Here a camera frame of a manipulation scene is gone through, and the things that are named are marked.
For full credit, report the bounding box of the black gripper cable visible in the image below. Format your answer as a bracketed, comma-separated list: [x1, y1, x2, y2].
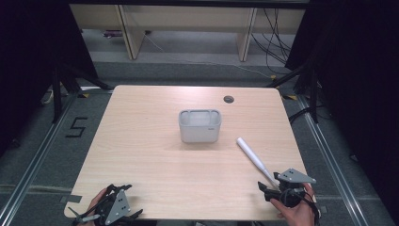
[299, 187, 322, 224]

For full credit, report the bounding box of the white electric toothbrush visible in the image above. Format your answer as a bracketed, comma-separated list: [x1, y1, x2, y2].
[235, 137, 279, 190]

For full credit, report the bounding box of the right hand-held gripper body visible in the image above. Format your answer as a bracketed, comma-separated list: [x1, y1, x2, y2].
[271, 168, 317, 209]

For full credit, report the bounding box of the grey plastic organizer box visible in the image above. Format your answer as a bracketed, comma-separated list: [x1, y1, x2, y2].
[178, 108, 223, 144]

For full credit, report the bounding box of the bundle of black cables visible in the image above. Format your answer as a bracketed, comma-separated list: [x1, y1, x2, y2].
[250, 8, 295, 75]

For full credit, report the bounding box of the person's right hand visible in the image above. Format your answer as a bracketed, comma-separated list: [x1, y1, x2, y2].
[269, 183, 316, 226]

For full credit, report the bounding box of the metal floor rail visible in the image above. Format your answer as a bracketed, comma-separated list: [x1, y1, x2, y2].
[0, 92, 80, 226]
[295, 94, 369, 226]

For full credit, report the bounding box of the black metal stand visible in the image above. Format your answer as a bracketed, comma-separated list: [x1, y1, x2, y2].
[265, 61, 322, 124]
[51, 61, 115, 124]

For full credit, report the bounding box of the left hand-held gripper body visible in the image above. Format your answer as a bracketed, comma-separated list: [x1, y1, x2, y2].
[93, 186, 133, 226]

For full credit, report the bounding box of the grey gripper lever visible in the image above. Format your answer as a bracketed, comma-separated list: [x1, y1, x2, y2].
[68, 206, 102, 226]

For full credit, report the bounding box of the black curtain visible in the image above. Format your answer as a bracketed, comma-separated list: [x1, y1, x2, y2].
[0, 0, 99, 158]
[284, 0, 399, 218]

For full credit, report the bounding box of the beige wooden desk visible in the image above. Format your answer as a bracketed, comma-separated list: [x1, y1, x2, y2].
[69, 4, 307, 63]

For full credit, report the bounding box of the person's left hand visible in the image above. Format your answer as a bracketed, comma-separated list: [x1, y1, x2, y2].
[85, 187, 109, 226]

